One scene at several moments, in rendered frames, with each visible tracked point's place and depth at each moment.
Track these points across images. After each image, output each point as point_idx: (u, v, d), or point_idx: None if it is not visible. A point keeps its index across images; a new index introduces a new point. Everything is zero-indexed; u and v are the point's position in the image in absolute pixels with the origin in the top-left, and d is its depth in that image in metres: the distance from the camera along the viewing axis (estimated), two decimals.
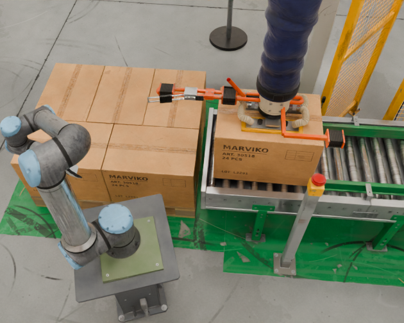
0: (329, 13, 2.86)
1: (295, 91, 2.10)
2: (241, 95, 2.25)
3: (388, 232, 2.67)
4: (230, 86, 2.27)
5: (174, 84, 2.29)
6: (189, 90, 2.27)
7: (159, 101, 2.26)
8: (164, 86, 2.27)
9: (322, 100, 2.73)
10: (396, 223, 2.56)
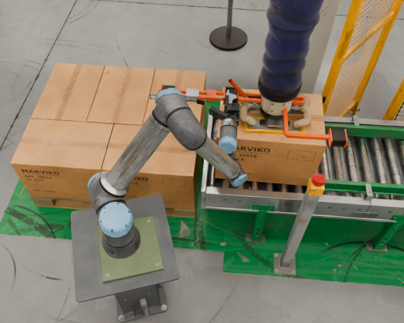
0: (329, 13, 2.86)
1: (297, 91, 2.10)
2: (243, 96, 2.25)
3: (388, 232, 2.67)
4: (231, 87, 2.27)
5: (175, 86, 2.28)
6: (191, 91, 2.27)
7: None
8: (165, 88, 2.27)
9: (322, 100, 2.73)
10: (396, 223, 2.56)
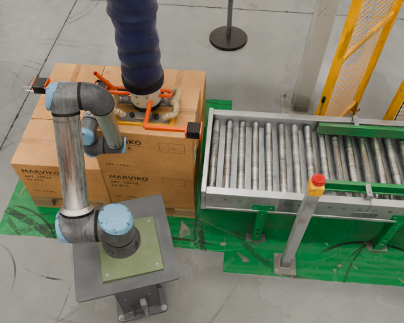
0: (329, 13, 2.86)
1: (156, 84, 2.14)
2: (111, 89, 2.29)
3: (388, 232, 2.67)
4: (102, 80, 2.32)
5: (47, 78, 2.33)
6: None
7: (33, 91, 2.32)
8: (37, 81, 2.32)
9: (322, 100, 2.73)
10: (396, 223, 2.56)
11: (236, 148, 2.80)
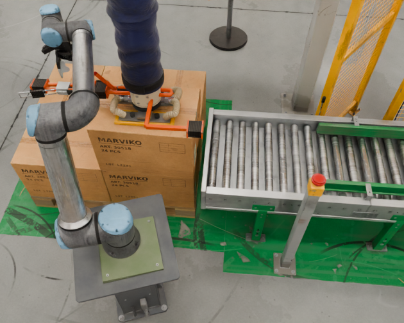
0: (329, 13, 2.86)
1: (156, 83, 2.14)
2: (111, 89, 2.28)
3: (388, 232, 2.67)
4: None
5: (47, 79, 2.32)
6: (61, 85, 2.30)
7: (31, 96, 2.29)
8: (36, 81, 2.30)
9: (322, 100, 2.73)
10: (396, 223, 2.56)
11: (236, 148, 2.80)
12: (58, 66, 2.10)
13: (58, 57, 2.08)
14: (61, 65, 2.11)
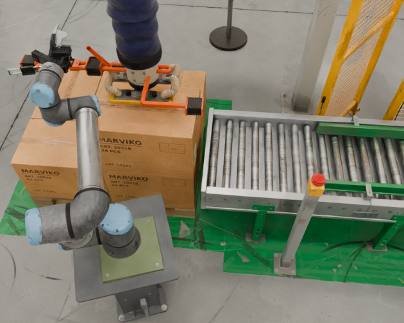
0: (329, 13, 2.86)
1: (153, 57, 2.01)
2: (106, 65, 2.15)
3: (388, 232, 2.67)
4: (96, 56, 2.18)
5: None
6: None
7: (21, 73, 2.16)
8: (27, 57, 2.17)
9: (322, 100, 2.73)
10: (396, 223, 2.56)
11: (236, 148, 2.80)
12: None
13: None
14: None
